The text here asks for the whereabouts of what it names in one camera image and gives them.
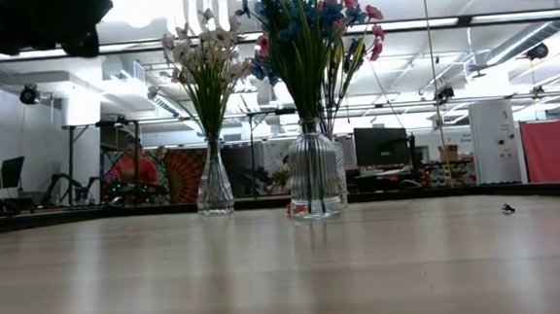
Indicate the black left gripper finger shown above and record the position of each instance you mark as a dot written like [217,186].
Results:
[98,7]

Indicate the flared clear glass vase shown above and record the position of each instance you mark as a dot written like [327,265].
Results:
[215,185]

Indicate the ribbed clear glass vase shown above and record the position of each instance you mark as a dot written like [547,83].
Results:
[314,174]

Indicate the diamond-cut clear glass vase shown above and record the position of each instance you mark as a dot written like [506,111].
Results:
[342,172]

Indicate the small black monitor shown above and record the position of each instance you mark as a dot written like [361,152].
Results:
[12,171]

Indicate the white tower appliance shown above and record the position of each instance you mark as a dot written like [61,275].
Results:
[495,129]

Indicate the orange partition panel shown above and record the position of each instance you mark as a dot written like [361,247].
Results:
[547,145]

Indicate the colourful patterned object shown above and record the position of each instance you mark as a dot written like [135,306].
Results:
[184,175]

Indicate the brown cardboard box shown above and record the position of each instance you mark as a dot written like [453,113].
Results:
[449,154]

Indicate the shelf with small bins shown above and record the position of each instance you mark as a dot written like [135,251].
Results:
[449,173]

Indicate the small dark flower fragment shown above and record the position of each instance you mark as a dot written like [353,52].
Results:
[507,208]

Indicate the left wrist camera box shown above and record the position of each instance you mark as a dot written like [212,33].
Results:
[80,42]

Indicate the black frame bar with lights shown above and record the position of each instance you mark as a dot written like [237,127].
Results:
[464,20]

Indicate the black metal scaffold frame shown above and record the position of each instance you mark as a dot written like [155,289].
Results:
[452,101]

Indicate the black aluminium rig frame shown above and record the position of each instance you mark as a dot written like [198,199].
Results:
[69,218]

